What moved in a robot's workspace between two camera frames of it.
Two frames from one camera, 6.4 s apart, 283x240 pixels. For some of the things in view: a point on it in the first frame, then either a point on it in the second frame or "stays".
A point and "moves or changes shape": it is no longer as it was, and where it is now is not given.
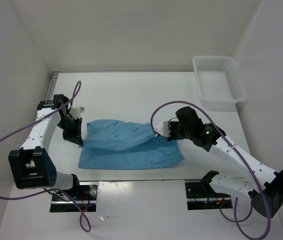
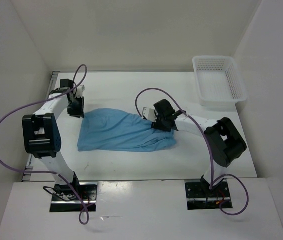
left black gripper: [75, 136] to [80, 112]
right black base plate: [199, 199] stays
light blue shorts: [114, 144] moves or changes shape
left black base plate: [87, 199] stays
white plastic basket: [219, 81] stays
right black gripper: [171, 136] to [158, 125]
